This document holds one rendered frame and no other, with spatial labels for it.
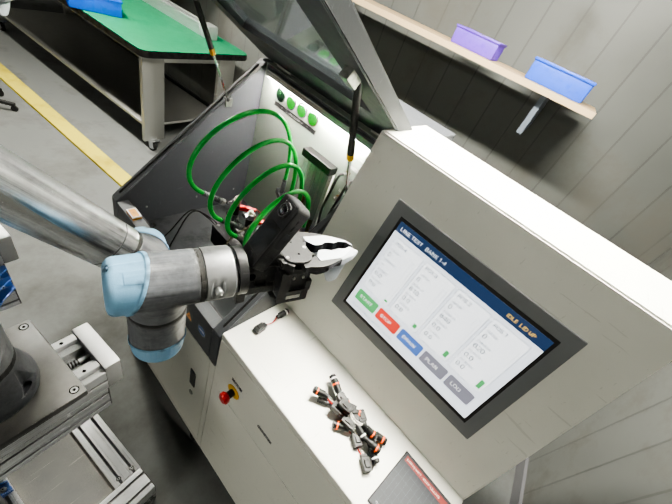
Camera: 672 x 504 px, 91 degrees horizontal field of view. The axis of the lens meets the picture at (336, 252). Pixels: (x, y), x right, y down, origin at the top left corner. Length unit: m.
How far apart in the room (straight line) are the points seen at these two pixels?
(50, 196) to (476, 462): 0.94
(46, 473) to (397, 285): 1.39
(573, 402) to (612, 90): 2.20
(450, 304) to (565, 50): 2.20
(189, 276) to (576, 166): 2.63
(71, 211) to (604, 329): 0.86
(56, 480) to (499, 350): 1.50
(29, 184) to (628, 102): 2.75
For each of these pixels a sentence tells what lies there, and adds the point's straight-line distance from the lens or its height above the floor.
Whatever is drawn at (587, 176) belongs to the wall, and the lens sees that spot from 2.84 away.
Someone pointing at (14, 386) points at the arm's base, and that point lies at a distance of 0.84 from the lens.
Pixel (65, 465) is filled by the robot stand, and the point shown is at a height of 0.21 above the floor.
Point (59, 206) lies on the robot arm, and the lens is 0.53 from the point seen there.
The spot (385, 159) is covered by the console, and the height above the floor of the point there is 1.50.
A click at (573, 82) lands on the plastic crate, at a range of 2.29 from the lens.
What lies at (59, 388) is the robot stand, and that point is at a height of 1.04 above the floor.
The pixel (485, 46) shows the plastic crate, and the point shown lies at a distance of 2.37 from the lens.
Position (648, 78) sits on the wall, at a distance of 2.78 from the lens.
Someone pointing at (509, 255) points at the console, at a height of 1.49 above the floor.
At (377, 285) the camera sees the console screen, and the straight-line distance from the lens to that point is 0.86.
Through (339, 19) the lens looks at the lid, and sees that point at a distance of 0.58.
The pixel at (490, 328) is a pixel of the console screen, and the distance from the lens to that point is 0.80.
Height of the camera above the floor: 1.80
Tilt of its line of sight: 39 degrees down
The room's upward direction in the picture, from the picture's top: 25 degrees clockwise
